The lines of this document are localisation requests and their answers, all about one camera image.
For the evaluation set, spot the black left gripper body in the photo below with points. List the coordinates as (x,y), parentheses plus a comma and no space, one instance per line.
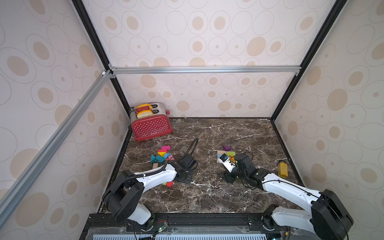
(187,178)

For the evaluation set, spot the purple triangular block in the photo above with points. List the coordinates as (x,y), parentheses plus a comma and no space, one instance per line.
(227,148)

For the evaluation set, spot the natural wood rectangular block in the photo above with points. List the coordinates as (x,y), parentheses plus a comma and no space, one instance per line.
(219,153)

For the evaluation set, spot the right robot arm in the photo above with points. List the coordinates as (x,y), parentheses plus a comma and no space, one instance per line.
(321,213)

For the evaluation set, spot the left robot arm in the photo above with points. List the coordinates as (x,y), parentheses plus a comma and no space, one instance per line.
(122,198)

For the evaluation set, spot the light blue triangular block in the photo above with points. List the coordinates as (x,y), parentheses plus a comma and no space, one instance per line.
(166,155)

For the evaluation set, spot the red rectangular block lower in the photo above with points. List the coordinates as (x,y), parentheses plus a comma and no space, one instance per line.
(169,184)

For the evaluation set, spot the teal rectangular block upper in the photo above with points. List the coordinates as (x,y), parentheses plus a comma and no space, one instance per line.
(159,159)

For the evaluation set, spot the magenta rectangular block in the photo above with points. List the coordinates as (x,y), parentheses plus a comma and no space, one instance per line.
(166,147)

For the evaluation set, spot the yellow triangular block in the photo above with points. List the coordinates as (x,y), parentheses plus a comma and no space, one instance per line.
(161,154)

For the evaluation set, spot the teal triangular block left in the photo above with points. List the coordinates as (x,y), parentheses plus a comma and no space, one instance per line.
(152,158)

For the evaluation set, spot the yellow toy bottle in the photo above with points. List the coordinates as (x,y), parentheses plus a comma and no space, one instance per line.
(283,169)

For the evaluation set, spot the red polka dot toy toaster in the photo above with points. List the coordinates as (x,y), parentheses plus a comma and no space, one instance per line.
(153,126)

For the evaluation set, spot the toy bread slice front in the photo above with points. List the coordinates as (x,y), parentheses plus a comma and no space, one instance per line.
(144,114)

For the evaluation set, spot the toy bread slice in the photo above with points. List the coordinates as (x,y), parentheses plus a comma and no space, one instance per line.
(144,114)
(146,107)

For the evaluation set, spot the toy bread slice rear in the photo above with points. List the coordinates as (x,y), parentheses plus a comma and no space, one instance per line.
(146,107)

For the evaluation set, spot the silver aluminium rail back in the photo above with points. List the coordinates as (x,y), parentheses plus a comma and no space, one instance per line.
(203,70)

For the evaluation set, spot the silver aluminium rail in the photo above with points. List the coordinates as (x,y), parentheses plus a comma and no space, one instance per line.
(203,70)
(23,184)

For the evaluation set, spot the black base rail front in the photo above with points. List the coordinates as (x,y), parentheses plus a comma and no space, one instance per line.
(183,227)

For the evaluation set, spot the silver aluminium rail left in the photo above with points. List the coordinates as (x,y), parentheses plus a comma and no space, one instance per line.
(23,184)

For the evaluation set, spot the black corner frame post right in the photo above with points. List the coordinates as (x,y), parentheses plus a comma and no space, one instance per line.
(319,39)

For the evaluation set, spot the black corner frame post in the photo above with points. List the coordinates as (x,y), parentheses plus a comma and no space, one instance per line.
(319,39)
(86,21)

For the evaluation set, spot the black corner frame post left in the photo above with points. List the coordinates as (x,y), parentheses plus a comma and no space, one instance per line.
(86,21)

